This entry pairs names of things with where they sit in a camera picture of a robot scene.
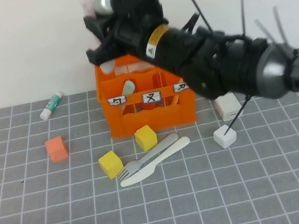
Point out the white green glue stick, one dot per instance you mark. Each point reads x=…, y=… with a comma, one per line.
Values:
x=51, y=105

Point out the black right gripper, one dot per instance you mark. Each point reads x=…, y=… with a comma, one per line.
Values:
x=132, y=33

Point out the paper label marked fork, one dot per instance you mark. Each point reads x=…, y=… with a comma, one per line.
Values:
x=151, y=97

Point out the grey checkered tablecloth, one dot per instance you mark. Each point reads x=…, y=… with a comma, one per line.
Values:
x=234, y=189

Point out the yellow foam cube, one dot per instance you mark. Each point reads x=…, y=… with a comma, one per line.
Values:
x=110, y=164
x=145, y=138

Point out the white foam cube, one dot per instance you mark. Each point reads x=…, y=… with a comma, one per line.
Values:
x=222, y=140

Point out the white USB charger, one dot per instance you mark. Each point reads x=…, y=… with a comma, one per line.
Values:
x=228, y=111

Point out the grey plastic fork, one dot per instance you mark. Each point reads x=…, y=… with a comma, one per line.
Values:
x=135, y=165

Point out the pink plastic spoon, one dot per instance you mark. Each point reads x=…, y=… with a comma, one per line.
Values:
x=85, y=0

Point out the cream plastic knife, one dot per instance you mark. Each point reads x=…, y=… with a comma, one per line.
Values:
x=139, y=176

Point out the mint green plastic spoon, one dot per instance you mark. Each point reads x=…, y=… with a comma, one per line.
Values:
x=129, y=87

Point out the orange foam cube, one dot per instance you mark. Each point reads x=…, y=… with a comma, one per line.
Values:
x=57, y=149

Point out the orange plastic cutlery holder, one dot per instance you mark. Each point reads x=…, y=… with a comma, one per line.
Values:
x=150, y=117

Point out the paper label marked knife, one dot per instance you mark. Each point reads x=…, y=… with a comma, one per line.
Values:
x=180, y=87

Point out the paper label marked spoon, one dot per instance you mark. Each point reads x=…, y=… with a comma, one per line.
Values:
x=117, y=101

